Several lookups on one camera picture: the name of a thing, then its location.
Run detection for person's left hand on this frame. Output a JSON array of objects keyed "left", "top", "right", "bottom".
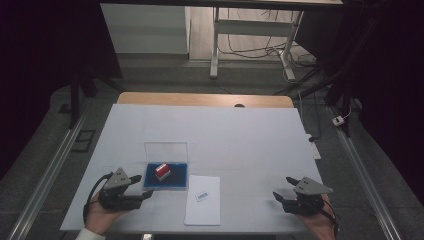
[{"left": 84, "top": 189, "right": 130, "bottom": 236}]

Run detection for person's right hand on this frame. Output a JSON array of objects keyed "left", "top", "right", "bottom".
[{"left": 295, "top": 196, "right": 338, "bottom": 240}]

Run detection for black curtain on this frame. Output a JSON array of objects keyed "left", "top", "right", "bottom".
[
  {"left": 294, "top": 0, "right": 424, "bottom": 208},
  {"left": 0, "top": 0, "right": 124, "bottom": 183}
]

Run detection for blue ink pad box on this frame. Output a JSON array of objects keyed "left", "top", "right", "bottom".
[{"left": 143, "top": 141, "right": 189, "bottom": 192}]

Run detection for white desk frame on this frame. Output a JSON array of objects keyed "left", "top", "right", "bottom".
[{"left": 209, "top": 6, "right": 305, "bottom": 81}]

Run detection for red stamp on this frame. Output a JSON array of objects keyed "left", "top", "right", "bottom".
[{"left": 154, "top": 162, "right": 173, "bottom": 182}]

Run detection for wooden table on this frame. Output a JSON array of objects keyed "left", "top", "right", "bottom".
[{"left": 116, "top": 91, "right": 295, "bottom": 109}]

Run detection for aluminium rail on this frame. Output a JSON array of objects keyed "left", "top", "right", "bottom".
[
  {"left": 6, "top": 109, "right": 90, "bottom": 240},
  {"left": 328, "top": 106, "right": 403, "bottom": 240}
]

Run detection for white board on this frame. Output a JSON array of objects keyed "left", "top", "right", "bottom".
[{"left": 59, "top": 103, "right": 341, "bottom": 234}]

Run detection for black floor socket frame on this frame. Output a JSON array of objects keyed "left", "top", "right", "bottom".
[{"left": 71, "top": 129, "right": 97, "bottom": 154}]

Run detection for white shirt cuff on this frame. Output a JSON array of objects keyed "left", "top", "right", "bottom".
[{"left": 74, "top": 227, "right": 108, "bottom": 240}]

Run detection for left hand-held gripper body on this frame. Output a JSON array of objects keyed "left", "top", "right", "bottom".
[{"left": 97, "top": 167, "right": 144, "bottom": 212}]

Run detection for white cabinet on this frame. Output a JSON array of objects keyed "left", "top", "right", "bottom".
[{"left": 100, "top": 3, "right": 191, "bottom": 55}]

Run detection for black floor cables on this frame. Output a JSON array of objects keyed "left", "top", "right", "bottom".
[{"left": 226, "top": 8, "right": 318, "bottom": 69}]

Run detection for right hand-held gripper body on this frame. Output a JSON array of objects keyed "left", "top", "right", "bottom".
[{"left": 282, "top": 176, "right": 335, "bottom": 216}]

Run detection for white power strip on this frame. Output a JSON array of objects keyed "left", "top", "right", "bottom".
[{"left": 306, "top": 133, "right": 322, "bottom": 161}]

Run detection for white paper sheet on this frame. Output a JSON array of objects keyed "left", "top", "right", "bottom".
[{"left": 183, "top": 174, "right": 222, "bottom": 227}]

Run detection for black stand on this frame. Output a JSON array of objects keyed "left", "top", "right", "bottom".
[
  {"left": 67, "top": 68, "right": 125, "bottom": 130},
  {"left": 273, "top": 61, "right": 355, "bottom": 138}
]

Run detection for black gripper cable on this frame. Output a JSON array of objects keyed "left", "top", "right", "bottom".
[
  {"left": 319, "top": 195, "right": 341, "bottom": 236},
  {"left": 81, "top": 172, "right": 114, "bottom": 227}
]

